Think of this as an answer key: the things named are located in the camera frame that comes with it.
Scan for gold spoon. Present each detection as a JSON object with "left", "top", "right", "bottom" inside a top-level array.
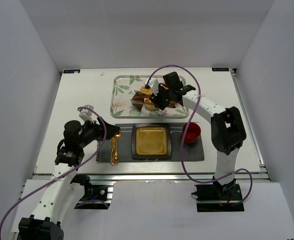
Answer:
[{"left": 113, "top": 130, "right": 121, "bottom": 165}]

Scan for blue corner label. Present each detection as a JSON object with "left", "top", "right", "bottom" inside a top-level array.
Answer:
[
  {"left": 211, "top": 67, "right": 229, "bottom": 72},
  {"left": 63, "top": 69, "right": 80, "bottom": 74}
]

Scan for floral serving tray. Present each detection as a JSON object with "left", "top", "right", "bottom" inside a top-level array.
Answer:
[{"left": 110, "top": 75, "right": 189, "bottom": 119}]

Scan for gold fork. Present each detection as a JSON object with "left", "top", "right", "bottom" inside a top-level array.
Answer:
[{"left": 110, "top": 137, "right": 116, "bottom": 166}]

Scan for red mug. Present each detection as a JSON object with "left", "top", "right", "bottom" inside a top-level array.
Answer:
[{"left": 181, "top": 122, "right": 201, "bottom": 146}]

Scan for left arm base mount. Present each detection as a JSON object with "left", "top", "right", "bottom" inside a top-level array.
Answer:
[{"left": 71, "top": 175, "right": 113, "bottom": 210}]

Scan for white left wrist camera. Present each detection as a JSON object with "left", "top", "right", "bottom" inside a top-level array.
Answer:
[{"left": 79, "top": 104, "right": 94, "bottom": 123}]

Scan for sliced bread piece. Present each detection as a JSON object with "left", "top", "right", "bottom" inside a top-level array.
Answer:
[{"left": 140, "top": 85, "right": 153, "bottom": 96}]

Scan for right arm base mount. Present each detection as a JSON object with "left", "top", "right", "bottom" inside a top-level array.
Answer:
[{"left": 191, "top": 184, "right": 244, "bottom": 213}]

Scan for blue right corner label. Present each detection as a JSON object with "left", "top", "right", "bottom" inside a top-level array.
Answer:
[{"left": 211, "top": 67, "right": 229, "bottom": 72}]

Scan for brown chocolate croissant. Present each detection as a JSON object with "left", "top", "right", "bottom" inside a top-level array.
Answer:
[{"left": 132, "top": 92, "right": 145, "bottom": 111}]

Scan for purple cable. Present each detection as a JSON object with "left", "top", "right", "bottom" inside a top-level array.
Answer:
[
  {"left": 0, "top": 106, "right": 109, "bottom": 240},
  {"left": 148, "top": 64, "right": 253, "bottom": 207}
]

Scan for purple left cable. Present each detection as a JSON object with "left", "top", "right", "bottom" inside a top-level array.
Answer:
[{"left": 0, "top": 106, "right": 109, "bottom": 240}]

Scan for large orange bun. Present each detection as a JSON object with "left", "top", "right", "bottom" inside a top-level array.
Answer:
[{"left": 160, "top": 83, "right": 182, "bottom": 108}]

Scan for blue left corner label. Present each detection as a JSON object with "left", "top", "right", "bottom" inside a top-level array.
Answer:
[{"left": 63, "top": 69, "right": 80, "bottom": 74}]

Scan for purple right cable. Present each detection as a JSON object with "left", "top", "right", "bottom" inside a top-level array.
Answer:
[{"left": 148, "top": 64, "right": 253, "bottom": 207}]

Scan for metal tongs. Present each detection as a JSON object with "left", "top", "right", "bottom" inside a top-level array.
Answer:
[{"left": 130, "top": 99, "right": 153, "bottom": 105}]

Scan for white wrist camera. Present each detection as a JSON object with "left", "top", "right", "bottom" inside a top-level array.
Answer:
[
  {"left": 145, "top": 78, "right": 159, "bottom": 95},
  {"left": 79, "top": 104, "right": 94, "bottom": 123}
]

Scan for black square plate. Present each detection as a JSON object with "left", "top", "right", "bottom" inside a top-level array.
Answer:
[{"left": 131, "top": 123, "right": 172, "bottom": 160}]

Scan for aluminium table frame rail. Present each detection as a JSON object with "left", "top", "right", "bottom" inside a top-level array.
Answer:
[{"left": 31, "top": 171, "right": 271, "bottom": 183}]

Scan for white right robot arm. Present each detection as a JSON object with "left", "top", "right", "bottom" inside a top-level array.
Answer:
[{"left": 145, "top": 71, "right": 246, "bottom": 198}]

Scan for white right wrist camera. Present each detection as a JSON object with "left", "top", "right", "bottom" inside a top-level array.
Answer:
[{"left": 145, "top": 78, "right": 159, "bottom": 95}]

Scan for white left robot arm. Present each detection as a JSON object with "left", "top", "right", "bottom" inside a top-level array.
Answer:
[{"left": 18, "top": 119, "right": 120, "bottom": 240}]

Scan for glazed donut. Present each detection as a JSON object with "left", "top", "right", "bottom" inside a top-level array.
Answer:
[{"left": 144, "top": 98, "right": 158, "bottom": 111}]

